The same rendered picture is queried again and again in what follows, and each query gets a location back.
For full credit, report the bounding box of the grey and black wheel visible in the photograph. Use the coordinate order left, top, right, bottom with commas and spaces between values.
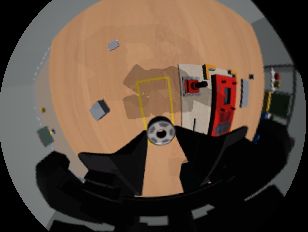
146, 116, 177, 147

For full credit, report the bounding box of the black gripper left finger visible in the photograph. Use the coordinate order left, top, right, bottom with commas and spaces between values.
78, 131, 147, 196

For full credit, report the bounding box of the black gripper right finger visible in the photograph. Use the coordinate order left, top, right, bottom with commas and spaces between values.
174, 125, 248, 186

